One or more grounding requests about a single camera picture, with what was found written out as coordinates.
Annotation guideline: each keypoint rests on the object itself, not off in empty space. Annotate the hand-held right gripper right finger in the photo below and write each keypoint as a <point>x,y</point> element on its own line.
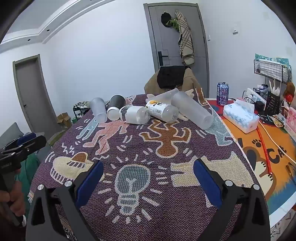
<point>207,183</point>

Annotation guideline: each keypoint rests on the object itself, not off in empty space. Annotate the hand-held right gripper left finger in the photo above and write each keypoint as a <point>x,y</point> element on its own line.
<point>90,183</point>

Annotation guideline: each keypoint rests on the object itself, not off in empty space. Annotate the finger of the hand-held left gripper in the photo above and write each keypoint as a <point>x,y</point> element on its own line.
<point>24,139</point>
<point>34,144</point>

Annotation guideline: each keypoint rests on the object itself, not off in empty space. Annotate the small frosted plastic cup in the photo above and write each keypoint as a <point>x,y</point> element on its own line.
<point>98,111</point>

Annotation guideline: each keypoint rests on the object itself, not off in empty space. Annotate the large frosted plastic cup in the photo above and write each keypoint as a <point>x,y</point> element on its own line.
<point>193,110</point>

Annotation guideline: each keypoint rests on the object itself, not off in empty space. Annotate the dark grey cup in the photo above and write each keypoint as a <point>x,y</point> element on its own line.
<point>116,102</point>

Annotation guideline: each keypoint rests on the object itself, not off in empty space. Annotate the person's left hand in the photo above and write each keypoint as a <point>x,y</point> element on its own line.
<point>16,199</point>

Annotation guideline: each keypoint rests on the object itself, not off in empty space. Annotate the grey cushion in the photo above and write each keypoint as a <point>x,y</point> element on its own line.
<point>10,133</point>

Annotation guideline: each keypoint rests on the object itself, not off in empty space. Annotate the green cloth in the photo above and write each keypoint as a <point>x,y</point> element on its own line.
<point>27,171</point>

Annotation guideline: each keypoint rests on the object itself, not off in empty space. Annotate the cardboard box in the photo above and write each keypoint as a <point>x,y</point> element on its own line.
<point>64,120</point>

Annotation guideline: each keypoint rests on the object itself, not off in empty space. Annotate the plain grey door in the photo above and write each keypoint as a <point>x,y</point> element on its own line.
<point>32,92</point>

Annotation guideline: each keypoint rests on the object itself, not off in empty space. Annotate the printed blanket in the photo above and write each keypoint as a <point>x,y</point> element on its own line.
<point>138,166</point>

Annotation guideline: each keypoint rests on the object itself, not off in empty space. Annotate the shoe rack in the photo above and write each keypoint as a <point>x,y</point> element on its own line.
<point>81,110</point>

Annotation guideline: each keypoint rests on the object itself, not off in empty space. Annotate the orange cat mat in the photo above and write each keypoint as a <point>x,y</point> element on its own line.
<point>245,139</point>

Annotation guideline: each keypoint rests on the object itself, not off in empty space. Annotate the red strip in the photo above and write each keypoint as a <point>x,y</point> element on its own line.
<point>266,150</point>

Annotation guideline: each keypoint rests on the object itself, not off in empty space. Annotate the tissue pack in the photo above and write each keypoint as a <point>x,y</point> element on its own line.
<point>240,115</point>

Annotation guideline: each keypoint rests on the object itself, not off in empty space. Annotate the white bottle with black cap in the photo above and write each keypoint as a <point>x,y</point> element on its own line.
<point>135,114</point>

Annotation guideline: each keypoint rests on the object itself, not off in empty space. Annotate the white bottle with orange label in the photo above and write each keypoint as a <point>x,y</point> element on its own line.
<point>161,111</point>

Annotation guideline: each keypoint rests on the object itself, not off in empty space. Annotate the purple drink can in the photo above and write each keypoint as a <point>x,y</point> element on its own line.
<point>222,93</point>

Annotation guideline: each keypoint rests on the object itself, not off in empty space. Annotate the white power strip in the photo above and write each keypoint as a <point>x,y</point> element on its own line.
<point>253,93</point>

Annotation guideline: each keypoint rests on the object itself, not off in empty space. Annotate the pink box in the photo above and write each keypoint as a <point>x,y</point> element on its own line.
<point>291,118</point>

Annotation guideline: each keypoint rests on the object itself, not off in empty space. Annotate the chair with tan coat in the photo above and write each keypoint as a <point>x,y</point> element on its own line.
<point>151,84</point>

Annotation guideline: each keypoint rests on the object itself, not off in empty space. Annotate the black cloth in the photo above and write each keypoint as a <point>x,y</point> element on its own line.
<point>172,75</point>

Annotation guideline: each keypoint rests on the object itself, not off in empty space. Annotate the beige bag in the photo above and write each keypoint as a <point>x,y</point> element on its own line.
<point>188,60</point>

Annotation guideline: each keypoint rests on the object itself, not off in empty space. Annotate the brown plush toy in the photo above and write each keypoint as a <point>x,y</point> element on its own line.
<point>290,89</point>

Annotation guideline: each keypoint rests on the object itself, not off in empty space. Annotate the plaid scarf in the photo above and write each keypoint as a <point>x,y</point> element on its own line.
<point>186,39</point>

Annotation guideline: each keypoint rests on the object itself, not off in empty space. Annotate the green plush toy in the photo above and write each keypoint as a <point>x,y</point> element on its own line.
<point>174,24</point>

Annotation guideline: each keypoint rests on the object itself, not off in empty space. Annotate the black hat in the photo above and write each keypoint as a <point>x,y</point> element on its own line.
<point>165,18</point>

